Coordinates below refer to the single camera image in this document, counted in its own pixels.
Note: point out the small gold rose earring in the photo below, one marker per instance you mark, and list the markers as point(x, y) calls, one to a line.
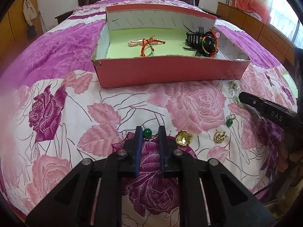
point(219, 137)

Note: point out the gold flower brooch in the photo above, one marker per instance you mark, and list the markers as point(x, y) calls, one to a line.
point(183, 138)

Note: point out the wooden wardrobe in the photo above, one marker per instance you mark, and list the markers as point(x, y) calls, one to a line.
point(14, 32)

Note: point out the beige hanging cloth bag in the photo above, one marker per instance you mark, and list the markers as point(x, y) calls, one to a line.
point(29, 12)

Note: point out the black feather hair claw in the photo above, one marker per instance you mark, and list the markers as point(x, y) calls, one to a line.
point(204, 43)

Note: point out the gold pink flower hair clip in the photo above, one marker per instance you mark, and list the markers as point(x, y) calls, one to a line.
point(134, 43)

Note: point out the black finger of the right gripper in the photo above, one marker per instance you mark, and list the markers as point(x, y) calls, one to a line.
point(287, 119)

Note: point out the floral pink purple bedspread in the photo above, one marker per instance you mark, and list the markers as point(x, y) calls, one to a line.
point(54, 114)

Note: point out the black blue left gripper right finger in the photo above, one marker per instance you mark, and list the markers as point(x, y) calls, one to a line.
point(209, 194)

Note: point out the green paper sheet in box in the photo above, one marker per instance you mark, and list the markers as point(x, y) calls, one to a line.
point(160, 42)

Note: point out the green paper sheet on bed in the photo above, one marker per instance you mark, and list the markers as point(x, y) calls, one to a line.
point(291, 84)

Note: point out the wooden sideboard cabinet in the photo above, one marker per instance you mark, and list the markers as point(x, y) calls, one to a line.
point(267, 35)

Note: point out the pink cardboard box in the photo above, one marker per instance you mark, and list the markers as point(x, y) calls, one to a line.
point(229, 63)

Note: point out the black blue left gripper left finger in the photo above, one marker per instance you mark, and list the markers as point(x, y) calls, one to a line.
point(91, 194)

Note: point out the green bead earring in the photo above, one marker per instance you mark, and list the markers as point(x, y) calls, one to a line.
point(148, 135)
point(229, 119)

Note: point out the dark wooden nightstand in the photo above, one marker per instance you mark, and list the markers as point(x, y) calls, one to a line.
point(63, 17)

